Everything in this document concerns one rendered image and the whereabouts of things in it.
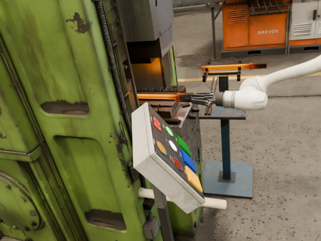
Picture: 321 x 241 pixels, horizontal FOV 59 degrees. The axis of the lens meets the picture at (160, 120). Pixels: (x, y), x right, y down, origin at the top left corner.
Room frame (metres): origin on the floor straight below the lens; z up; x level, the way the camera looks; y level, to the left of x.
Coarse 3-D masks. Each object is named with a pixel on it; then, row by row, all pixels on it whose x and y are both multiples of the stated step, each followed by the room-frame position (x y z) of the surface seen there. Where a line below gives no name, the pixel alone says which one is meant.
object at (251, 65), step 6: (204, 66) 1.80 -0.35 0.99; (210, 66) 1.78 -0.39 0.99; (216, 66) 1.76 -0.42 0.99; (222, 66) 1.75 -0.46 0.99; (228, 66) 1.73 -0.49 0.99; (234, 66) 1.72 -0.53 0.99; (246, 66) 1.70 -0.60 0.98; (252, 66) 1.69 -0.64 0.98; (258, 66) 1.68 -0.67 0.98; (264, 66) 1.67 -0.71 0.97
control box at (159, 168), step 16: (144, 112) 0.93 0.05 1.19; (144, 128) 0.83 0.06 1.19; (160, 128) 0.88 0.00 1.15; (144, 144) 0.74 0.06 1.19; (176, 144) 0.89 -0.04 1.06; (144, 160) 0.67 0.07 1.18; (160, 160) 0.67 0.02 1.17; (144, 176) 0.67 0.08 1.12; (160, 176) 0.67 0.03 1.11; (176, 176) 0.67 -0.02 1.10; (176, 192) 0.67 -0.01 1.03; (192, 192) 0.67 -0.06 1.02; (192, 208) 0.67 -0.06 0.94
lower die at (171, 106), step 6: (144, 102) 1.43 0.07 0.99; (150, 102) 1.41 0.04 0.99; (156, 102) 1.40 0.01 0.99; (162, 102) 1.39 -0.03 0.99; (168, 102) 1.38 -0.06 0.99; (174, 102) 1.37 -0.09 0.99; (180, 102) 1.46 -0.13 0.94; (156, 108) 1.36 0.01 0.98; (162, 108) 1.34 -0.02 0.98; (168, 108) 1.33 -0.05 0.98; (174, 108) 1.36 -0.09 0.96; (162, 114) 1.31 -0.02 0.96; (168, 114) 1.30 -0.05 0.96; (174, 114) 1.35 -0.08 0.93
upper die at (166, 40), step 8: (168, 32) 1.41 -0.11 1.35; (160, 40) 1.31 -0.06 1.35; (168, 40) 1.40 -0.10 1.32; (128, 48) 1.36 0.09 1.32; (136, 48) 1.34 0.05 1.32; (144, 48) 1.33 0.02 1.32; (152, 48) 1.31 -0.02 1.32; (160, 48) 1.29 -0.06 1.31; (168, 48) 1.39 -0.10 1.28; (136, 56) 1.35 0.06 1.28; (144, 56) 1.33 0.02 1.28; (152, 56) 1.31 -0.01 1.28; (160, 56) 1.30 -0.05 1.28
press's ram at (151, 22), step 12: (120, 0) 1.30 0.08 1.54; (132, 0) 1.28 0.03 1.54; (144, 0) 1.26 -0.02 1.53; (156, 0) 1.33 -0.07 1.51; (168, 0) 1.47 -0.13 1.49; (120, 12) 1.31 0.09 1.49; (132, 12) 1.28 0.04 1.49; (144, 12) 1.26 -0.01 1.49; (156, 12) 1.30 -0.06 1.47; (168, 12) 1.45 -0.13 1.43; (132, 24) 1.29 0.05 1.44; (144, 24) 1.26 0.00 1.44; (156, 24) 1.28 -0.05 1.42; (168, 24) 1.43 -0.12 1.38; (132, 36) 1.29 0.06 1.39; (144, 36) 1.27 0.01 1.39; (156, 36) 1.27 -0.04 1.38
